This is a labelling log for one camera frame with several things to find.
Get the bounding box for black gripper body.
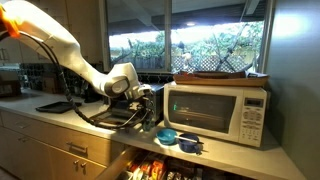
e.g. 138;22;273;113
127;96;155;117

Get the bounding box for silver toaster oven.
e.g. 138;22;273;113
89;83;165;132

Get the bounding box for white microwave oven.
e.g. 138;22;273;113
162;80;269;148

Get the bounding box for wooden serving tray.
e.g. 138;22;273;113
172;69;271;88

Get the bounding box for black baking tray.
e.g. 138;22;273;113
35;101;83;114

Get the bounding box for teal bowl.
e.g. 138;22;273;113
155;128;178;146

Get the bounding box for dark blue bowl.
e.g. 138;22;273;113
176;133;203;154

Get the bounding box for open wooden drawer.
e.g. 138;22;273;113
94;145;259;180

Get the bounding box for orange snack packet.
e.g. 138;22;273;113
149;158;168;180

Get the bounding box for kitchen window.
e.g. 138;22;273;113
99;0;276;75

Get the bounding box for brown box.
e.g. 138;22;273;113
41;74;63;95

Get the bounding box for wooden upper cabinets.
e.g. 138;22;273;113
0;0;104;65

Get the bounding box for wooden lower cabinet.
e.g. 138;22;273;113
0;109;128;180

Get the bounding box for dark countertop appliance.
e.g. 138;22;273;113
0;71;22;98

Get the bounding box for white handled utensil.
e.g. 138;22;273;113
174;135;205;145

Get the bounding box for black ribbed cable conduit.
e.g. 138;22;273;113
19;32;152;131

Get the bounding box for metal drawer bar handle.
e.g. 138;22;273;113
65;141;89;155

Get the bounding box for orange strap on arm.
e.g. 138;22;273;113
0;4;20;38

